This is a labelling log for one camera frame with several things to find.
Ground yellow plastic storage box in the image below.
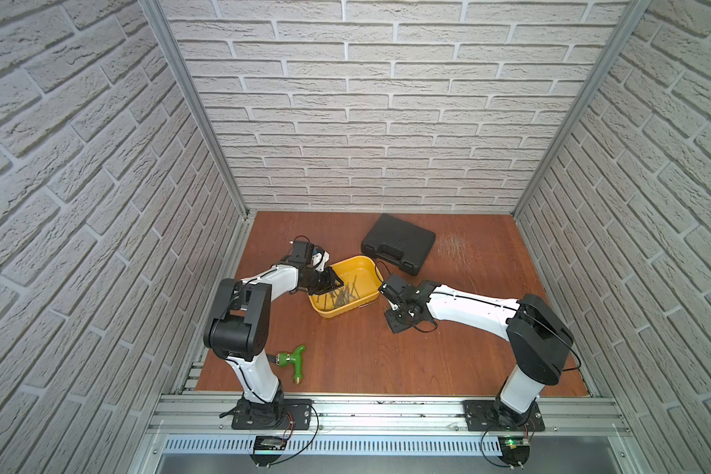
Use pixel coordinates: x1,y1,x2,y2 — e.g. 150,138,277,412
309,256,382,319

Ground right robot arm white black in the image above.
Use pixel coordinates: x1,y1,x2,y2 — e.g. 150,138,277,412
379,275,574,426

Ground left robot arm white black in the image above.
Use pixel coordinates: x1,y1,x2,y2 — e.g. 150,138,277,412
203,239,344,409

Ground black plastic tool case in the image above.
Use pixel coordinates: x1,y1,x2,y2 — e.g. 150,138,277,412
361,214,436,276

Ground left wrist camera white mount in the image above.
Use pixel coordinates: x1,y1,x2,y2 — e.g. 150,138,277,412
311,251,330,272

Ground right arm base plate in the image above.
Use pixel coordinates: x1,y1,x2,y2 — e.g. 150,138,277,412
461,399,545,433

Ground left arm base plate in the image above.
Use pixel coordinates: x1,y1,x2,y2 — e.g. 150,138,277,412
225,399,313,431

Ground right controller board with cable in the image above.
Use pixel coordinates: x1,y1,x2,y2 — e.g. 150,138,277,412
498,438,531,469

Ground controller board with cable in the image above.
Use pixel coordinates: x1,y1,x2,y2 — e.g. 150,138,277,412
250,434,290,468
498,438,531,469

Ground left controller board with cable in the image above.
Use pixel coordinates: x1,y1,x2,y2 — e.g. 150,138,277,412
250,434,290,468

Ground aluminium front rail frame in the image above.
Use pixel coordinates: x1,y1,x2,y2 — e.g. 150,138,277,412
129,392,650,473

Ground left aluminium corner post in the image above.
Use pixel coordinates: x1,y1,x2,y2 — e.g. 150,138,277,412
140,0,250,220

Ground aluminium corner post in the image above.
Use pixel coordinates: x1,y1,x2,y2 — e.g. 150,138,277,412
140,0,250,220
511,0,652,220

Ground right aluminium corner post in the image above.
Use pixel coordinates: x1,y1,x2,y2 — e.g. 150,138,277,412
511,0,652,220

